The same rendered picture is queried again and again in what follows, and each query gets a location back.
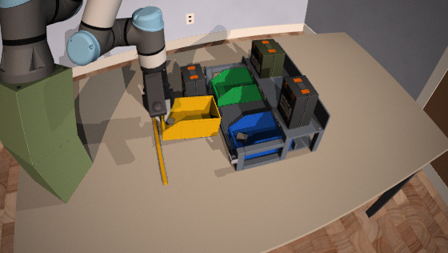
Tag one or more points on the grey bin rack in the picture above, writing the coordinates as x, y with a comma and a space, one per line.
270, 89

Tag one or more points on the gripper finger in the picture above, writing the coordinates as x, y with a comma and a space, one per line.
169, 104
146, 107

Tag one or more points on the yellow bin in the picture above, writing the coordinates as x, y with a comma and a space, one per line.
186, 110

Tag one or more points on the green open bin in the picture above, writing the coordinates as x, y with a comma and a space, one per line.
228, 83

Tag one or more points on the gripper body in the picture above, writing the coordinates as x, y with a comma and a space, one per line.
166, 85

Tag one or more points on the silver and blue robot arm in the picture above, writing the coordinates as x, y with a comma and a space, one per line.
25, 47

